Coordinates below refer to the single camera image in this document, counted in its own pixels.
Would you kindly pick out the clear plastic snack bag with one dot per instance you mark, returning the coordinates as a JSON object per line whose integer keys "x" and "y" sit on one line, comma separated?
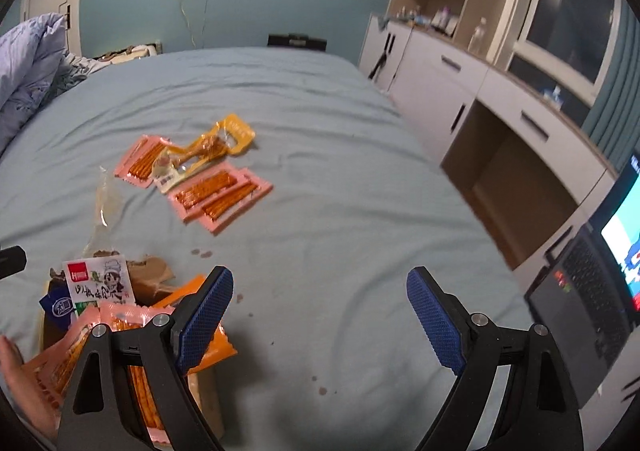
{"x": 106, "y": 214}

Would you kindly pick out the black laptop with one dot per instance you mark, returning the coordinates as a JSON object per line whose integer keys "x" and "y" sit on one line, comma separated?
{"x": 588, "y": 295}

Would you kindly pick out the lavender floral duvet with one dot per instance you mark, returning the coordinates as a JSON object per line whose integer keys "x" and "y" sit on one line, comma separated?
{"x": 31, "y": 53}

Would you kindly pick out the light blue bed sheet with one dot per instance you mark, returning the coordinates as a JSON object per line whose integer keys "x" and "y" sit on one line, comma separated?
{"x": 329, "y": 353}

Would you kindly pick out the yellow chicken leg pack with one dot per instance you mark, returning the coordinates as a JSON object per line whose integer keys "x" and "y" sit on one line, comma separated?
{"x": 230, "y": 136}

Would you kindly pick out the black box behind bed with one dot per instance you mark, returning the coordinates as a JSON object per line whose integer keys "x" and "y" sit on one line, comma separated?
{"x": 296, "y": 41}

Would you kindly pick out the brown cardboard box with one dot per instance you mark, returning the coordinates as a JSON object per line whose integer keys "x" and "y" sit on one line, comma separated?
{"x": 149, "y": 278}

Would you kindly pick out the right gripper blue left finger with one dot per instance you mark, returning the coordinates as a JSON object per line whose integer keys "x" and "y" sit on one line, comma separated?
{"x": 101, "y": 411}

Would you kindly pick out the person left hand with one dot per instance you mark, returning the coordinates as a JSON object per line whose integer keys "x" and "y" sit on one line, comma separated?
{"x": 26, "y": 394}

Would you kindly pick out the green white snack pack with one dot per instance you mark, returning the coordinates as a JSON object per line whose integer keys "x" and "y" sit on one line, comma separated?
{"x": 96, "y": 279}

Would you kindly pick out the white cabinet desk unit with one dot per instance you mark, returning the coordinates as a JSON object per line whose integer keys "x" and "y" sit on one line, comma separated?
{"x": 505, "y": 126}

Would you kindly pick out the pink stick snack pack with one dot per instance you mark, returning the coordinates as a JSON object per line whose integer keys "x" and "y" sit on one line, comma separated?
{"x": 217, "y": 214}
{"x": 135, "y": 167}
{"x": 189, "y": 198}

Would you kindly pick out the plastic bottle on counter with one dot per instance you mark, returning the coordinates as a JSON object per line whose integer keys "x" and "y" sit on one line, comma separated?
{"x": 476, "y": 41}

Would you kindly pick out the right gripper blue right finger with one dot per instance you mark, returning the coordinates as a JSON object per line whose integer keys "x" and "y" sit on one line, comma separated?
{"x": 538, "y": 410}

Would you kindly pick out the blue snack pack in box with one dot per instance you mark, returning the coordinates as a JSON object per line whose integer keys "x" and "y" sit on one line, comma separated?
{"x": 59, "y": 309}

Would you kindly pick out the large orange sausage pack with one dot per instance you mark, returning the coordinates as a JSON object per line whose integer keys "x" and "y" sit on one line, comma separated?
{"x": 169, "y": 346}

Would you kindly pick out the green patterned blanket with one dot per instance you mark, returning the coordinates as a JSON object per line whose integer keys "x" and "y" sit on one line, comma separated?
{"x": 73, "y": 70}

